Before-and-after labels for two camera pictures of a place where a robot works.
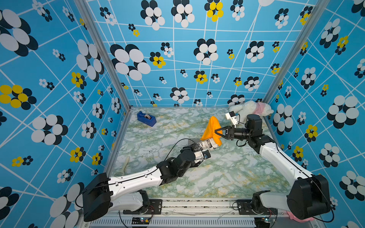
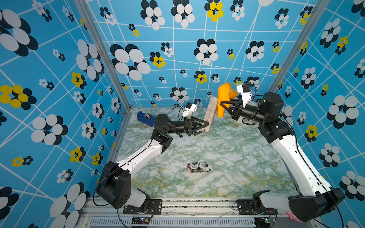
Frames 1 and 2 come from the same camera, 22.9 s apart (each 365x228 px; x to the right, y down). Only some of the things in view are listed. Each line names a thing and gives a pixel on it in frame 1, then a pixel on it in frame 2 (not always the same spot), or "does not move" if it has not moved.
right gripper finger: [226, 137] → [235, 101]
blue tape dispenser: [146, 118] does not move
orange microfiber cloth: [209, 132] → [225, 93]
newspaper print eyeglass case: [208, 144] → [199, 166]
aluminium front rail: [196, 214] does not move
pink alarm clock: [292, 217] does not move
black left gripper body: [190, 148] → [180, 127]
